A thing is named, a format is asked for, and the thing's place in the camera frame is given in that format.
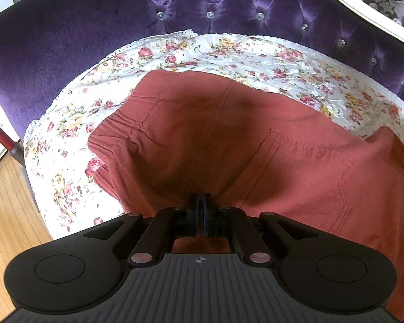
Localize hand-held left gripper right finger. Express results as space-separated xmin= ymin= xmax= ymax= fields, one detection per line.
xmin=204 ymin=192 xmax=326 ymax=265

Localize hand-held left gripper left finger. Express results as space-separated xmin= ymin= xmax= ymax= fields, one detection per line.
xmin=82 ymin=192 xmax=201 ymax=265

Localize rust red pants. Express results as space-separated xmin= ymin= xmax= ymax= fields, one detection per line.
xmin=88 ymin=69 xmax=404 ymax=322

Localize floral bedsheet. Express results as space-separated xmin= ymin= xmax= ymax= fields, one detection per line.
xmin=22 ymin=30 xmax=404 ymax=241

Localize red and grey vacuum wand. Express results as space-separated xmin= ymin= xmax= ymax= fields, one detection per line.
xmin=0 ymin=111 xmax=39 ymax=212

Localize purple tufted velvet sofa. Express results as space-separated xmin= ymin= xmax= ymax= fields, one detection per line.
xmin=0 ymin=0 xmax=404 ymax=142

